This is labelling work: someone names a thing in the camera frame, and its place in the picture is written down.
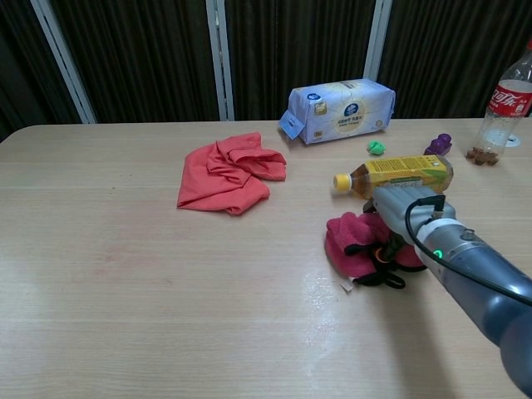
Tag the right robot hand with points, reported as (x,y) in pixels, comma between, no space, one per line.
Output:
(403,208)

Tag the pink cloth with black trim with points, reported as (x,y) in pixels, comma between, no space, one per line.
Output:
(349,232)

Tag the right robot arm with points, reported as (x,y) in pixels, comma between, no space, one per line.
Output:
(478,270)

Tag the coral red cloth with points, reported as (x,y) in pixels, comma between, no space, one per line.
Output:
(216,183)

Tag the yellow label tea bottle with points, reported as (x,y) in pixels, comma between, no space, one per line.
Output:
(399,170)

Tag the small green crumpled toy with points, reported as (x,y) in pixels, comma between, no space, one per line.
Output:
(375,148)

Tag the small purple plastic toy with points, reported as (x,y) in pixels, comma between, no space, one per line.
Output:
(438,145)

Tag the blue white tissue pack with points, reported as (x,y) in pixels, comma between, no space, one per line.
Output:
(345,112)

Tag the red cap cola bottle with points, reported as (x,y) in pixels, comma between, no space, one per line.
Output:
(511,99)

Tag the grey partition frame post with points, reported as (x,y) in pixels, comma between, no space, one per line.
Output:
(220,62)
(62,62)
(376,41)

